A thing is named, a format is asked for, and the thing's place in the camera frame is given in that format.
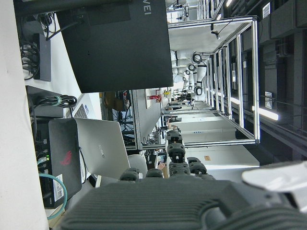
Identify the small black mounted camera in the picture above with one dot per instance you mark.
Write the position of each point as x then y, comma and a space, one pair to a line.
216, 33

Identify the black mini computer red logo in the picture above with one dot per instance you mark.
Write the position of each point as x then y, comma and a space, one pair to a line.
63, 148

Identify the black ribbed right robot hand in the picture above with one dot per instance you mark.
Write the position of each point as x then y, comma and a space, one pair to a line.
156, 206

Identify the grey rounded chair back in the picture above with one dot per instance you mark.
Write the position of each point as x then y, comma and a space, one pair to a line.
138, 165

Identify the silver laptop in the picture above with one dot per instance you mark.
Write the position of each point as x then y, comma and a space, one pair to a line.
103, 146

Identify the aluminium frame cage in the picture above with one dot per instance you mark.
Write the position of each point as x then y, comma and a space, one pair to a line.
255, 79

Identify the dark grey desktop dock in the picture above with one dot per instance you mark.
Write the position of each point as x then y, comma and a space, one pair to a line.
45, 60

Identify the black computer monitor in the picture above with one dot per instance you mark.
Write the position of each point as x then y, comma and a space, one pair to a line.
120, 52

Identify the white robot with black joints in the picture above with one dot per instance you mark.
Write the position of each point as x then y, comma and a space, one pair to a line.
201, 72

